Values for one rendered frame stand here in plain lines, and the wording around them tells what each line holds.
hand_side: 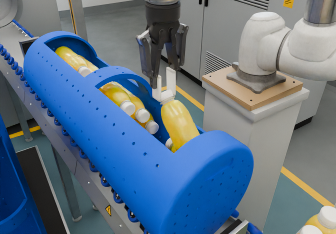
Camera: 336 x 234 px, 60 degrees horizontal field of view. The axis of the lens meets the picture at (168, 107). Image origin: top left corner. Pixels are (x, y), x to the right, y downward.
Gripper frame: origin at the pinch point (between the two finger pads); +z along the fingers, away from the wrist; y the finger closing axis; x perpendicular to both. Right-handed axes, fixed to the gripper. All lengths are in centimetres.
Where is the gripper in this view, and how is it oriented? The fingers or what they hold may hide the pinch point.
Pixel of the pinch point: (164, 84)
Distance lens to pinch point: 72.6
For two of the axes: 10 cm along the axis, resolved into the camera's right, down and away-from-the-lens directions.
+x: 6.2, 4.4, -6.6
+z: 0.0, 8.3, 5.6
